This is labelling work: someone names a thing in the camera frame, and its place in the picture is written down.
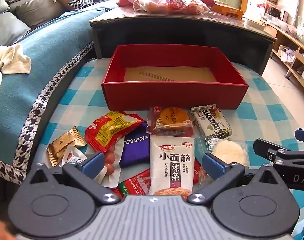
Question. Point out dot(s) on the orange cardboard box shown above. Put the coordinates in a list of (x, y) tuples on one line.
[(227, 10)]

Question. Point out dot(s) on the gold snack packet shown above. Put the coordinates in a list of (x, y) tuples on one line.
[(63, 142)]

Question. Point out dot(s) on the red cardboard box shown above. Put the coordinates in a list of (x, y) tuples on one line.
[(167, 95)]

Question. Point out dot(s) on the green white wafer packet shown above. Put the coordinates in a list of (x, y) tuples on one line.
[(212, 123)]

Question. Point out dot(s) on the white spicy strip packet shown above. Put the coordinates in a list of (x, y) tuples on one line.
[(170, 165)]

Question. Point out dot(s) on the clear round rice cracker packet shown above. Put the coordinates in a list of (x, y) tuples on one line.
[(228, 150)]

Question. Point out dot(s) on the dark marble-top coffee table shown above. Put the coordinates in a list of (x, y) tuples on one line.
[(167, 32)]

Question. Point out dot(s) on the red round cake packet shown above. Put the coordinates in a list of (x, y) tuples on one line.
[(169, 120)]

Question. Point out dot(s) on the teal blanket houndstooth border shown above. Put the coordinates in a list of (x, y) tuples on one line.
[(41, 55)]

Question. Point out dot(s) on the red crumpled wrapper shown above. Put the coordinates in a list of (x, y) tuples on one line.
[(207, 1)]

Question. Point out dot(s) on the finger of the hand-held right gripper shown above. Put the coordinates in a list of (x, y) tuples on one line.
[(303, 134), (272, 147)]

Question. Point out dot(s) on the olive sofa cushion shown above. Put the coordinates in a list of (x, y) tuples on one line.
[(39, 10)]

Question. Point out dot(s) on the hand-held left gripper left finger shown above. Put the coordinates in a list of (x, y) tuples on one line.
[(93, 165)]

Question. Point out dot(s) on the small white candy packet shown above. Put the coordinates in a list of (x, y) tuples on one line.
[(71, 155)]

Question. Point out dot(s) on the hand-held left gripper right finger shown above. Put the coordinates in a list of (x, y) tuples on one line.
[(213, 165)]

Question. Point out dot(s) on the white towel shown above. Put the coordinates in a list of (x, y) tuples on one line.
[(11, 58)]

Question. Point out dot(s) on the red green snack packet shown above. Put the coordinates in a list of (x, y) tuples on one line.
[(134, 183)]

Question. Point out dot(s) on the red yellow sausage packet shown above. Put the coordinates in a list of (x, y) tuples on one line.
[(109, 127)]

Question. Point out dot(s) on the purple wafer biscuit packet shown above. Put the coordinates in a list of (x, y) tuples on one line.
[(134, 150)]

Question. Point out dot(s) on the wooden cabinet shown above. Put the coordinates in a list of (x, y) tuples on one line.
[(292, 42)]

